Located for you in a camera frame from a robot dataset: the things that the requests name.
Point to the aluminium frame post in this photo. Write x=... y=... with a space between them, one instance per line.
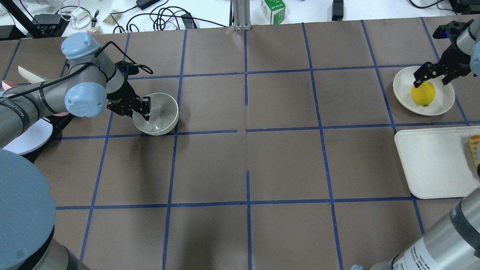
x=240 y=15

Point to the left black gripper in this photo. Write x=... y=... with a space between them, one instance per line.
x=122 y=95

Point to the light blue plate in rack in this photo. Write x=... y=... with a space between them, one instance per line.
x=35 y=136

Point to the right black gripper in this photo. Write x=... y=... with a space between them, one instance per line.
x=452 y=55

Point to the cream plate in rack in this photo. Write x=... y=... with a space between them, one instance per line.
x=30 y=76

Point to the white ceramic bowl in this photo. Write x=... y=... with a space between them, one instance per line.
x=163 y=116

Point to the yellow lemon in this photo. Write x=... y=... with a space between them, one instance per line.
x=424 y=94

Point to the black dish rack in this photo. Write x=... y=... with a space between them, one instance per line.
x=58 y=122

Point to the black power adapter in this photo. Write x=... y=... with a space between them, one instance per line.
x=337 y=10

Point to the white rectangular tray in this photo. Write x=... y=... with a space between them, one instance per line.
x=437 y=162

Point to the green white carton box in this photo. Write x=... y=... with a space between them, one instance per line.
x=274 y=10

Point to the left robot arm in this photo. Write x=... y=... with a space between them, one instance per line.
x=28 y=211

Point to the pink plate in rack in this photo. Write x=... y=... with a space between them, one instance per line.
x=6 y=85

